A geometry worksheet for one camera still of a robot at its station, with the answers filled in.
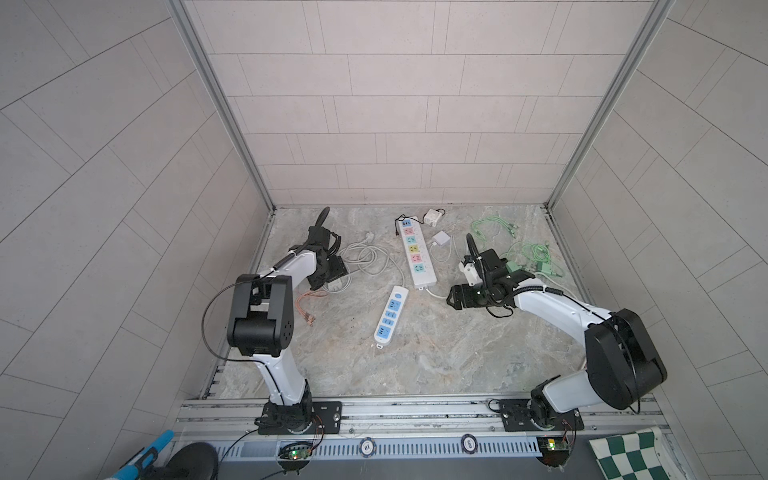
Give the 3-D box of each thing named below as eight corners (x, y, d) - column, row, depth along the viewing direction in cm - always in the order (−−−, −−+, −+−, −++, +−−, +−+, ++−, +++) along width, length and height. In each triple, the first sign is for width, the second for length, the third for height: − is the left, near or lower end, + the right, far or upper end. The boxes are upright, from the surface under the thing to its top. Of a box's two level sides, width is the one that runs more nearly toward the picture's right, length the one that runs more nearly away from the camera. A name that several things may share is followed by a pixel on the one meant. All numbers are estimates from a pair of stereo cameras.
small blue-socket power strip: (371, 342, 85) (371, 338, 83) (393, 287, 96) (393, 282, 94) (389, 348, 84) (388, 344, 82) (409, 291, 95) (409, 287, 93)
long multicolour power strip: (414, 289, 95) (414, 286, 93) (395, 222, 113) (395, 219, 111) (438, 285, 96) (439, 281, 94) (416, 219, 114) (417, 215, 112)
